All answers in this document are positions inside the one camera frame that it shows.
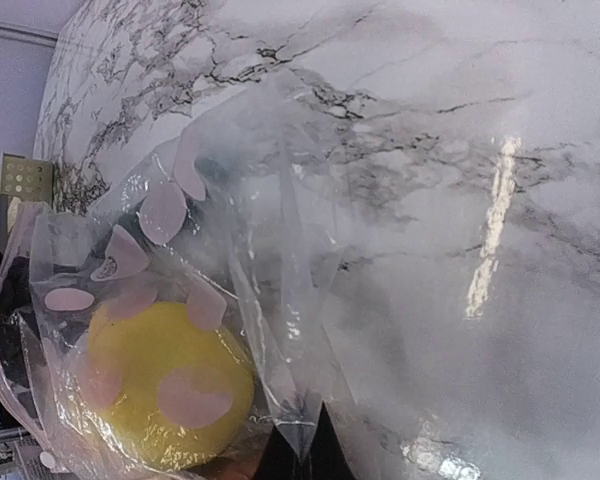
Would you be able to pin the green plastic basket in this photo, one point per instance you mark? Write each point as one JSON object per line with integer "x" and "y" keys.
{"x": 22, "y": 180}

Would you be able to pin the front aluminium rail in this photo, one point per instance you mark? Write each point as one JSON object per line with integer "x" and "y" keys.
{"x": 0, "y": 440}

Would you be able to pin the clear zip top bag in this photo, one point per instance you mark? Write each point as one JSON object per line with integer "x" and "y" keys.
{"x": 219, "y": 219}

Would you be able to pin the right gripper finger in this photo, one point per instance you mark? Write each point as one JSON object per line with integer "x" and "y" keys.
{"x": 325, "y": 458}

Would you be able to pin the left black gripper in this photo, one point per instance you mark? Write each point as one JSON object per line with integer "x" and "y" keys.
{"x": 16, "y": 404}

